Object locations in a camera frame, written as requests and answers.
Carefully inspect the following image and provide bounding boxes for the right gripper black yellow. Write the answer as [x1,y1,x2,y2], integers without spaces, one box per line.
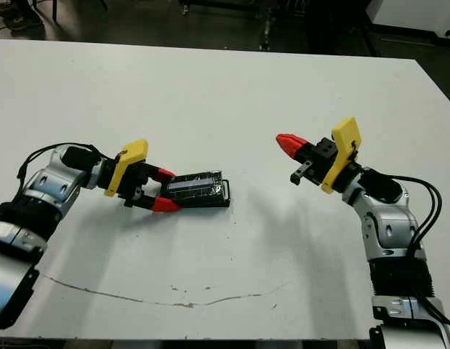
[276,116,364,196]

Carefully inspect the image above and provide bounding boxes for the black box lid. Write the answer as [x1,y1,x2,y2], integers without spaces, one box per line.
[164,169,228,209]

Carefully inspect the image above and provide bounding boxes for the white cabinet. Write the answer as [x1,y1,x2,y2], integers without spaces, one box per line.
[366,0,450,39]

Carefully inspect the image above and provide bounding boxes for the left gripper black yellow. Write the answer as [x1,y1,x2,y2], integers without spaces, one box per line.
[103,139,182,214]

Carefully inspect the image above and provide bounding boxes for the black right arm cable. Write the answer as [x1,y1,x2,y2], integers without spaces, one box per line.
[390,175,450,330]

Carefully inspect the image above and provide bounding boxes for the black box with white insert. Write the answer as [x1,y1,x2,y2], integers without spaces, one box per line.
[220,178,232,209]

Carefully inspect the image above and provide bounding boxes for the black wheeled equipment frame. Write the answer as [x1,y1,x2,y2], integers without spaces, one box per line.
[179,0,309,52]

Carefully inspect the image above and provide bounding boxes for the dark sneaker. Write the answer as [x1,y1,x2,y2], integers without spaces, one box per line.
[4,12,33,32]

